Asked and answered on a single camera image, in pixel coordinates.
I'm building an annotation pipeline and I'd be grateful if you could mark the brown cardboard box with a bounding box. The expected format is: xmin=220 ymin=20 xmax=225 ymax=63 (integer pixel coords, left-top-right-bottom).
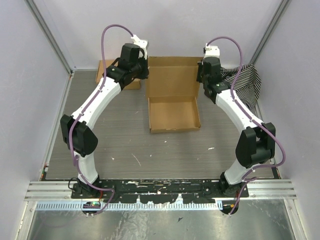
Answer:
xmin=95 ymin=59 xmax=141 ymax=90
xmin=145 ymin=56 xmax=202 ymax=134

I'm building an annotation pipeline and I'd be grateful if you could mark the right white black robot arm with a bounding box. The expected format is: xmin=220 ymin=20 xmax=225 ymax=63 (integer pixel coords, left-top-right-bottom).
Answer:
xmin=196 ymin=56 xmax=276 ymax=198

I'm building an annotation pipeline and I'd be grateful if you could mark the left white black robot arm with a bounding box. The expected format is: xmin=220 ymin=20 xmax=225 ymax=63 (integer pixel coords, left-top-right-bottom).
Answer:
xmin=60 ymin=40 xmax=149 ymax=199

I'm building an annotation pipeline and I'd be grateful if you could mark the folded brown cardboard box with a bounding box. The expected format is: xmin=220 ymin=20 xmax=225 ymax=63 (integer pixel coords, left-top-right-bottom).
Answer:
xmin=95 ymin=59 xmax=141 ymax=90

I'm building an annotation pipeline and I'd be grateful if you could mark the striped black white cloth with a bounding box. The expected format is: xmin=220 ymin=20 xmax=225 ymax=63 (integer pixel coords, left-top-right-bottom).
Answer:
xmin=234 ymin=64 xmax=262 ymax=110

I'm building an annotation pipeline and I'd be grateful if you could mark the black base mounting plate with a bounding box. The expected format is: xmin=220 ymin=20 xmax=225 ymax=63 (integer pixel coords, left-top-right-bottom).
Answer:
xmin=68 ymin=179 xmax=249 ymax=204

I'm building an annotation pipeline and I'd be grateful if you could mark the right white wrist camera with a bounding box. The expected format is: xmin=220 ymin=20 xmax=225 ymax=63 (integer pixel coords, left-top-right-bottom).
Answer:
xmin=203 ymin=44 xmax=220 ymax=59

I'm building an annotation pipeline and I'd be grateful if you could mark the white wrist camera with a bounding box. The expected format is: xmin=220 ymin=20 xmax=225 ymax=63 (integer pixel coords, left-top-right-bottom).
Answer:
xmin=131 ymin=34 xmax=149 ymax=60
xmin=203 ymin=44 xmax=220 ymax=59

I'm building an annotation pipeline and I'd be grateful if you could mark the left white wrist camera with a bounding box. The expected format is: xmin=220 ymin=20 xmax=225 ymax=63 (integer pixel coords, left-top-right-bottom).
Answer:
xmin=131 ymin=34 xmax=149 ymax=60

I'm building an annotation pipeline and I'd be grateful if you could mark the left aluminium corner post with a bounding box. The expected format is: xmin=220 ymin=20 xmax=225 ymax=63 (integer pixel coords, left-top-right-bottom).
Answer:
xmin=24 ymin=0 xmax=74 ymax=75

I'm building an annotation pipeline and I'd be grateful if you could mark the aluminium corner post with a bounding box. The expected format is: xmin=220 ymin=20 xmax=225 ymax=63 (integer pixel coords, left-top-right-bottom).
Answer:
xmin=249 ymin=0 xmax=292 ymax=65
xmin=24 ymin=0 xmax=74 ymax=75

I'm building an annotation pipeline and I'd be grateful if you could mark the right aluminium corner post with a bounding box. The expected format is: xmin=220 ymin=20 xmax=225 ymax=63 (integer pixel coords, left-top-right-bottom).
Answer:
xmin=249 ymin=0 xmax=292 ymax=65

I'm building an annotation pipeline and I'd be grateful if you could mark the aluminium front rail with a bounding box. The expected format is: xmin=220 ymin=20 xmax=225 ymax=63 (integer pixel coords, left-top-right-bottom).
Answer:
xmin=24 ymin=179 xmax=297 ymax=201

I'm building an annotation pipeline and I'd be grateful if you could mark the white slotted cable duct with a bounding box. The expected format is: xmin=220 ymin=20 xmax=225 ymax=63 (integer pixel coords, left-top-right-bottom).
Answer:
xmin=35 ymin=201 xmax=223 ymax=212

